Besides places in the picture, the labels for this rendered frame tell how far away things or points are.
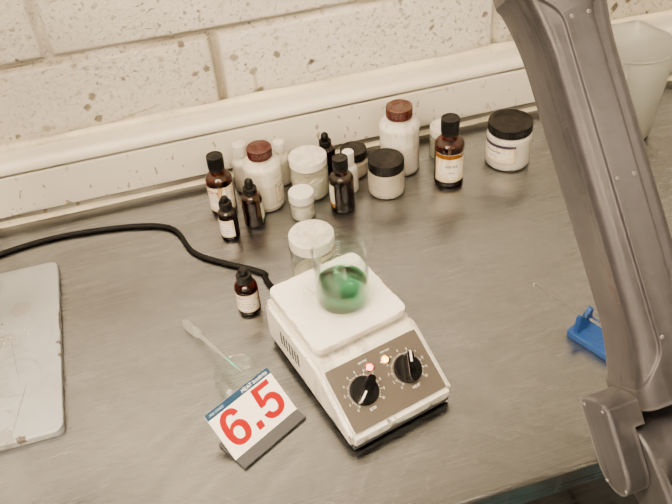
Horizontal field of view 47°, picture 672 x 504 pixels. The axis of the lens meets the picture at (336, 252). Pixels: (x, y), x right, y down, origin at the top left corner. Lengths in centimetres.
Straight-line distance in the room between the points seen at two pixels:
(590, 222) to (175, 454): 54
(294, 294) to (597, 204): 46
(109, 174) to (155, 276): 20
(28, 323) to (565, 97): 76
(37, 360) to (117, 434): 16
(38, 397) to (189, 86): 50
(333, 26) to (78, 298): 54
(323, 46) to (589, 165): 75
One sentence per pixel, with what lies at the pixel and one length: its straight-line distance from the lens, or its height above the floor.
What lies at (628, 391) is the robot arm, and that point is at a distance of 56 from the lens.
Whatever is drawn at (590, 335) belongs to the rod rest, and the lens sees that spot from 98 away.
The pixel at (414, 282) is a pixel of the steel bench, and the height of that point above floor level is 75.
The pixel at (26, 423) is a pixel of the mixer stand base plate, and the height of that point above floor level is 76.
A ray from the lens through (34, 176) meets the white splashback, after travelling 122.
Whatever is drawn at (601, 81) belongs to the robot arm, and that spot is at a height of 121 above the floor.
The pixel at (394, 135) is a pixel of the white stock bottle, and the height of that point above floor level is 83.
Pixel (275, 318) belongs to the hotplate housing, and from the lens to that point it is 91.
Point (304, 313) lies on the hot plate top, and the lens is 88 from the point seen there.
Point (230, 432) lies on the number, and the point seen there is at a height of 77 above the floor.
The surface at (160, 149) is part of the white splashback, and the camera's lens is 120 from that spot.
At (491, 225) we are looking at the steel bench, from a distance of 112.
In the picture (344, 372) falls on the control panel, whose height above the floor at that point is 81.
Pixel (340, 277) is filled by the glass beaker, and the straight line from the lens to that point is 82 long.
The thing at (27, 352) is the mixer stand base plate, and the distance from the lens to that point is 104.
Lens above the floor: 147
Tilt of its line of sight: 42 degrees down
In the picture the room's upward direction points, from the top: 5 degrees counter-clockwise
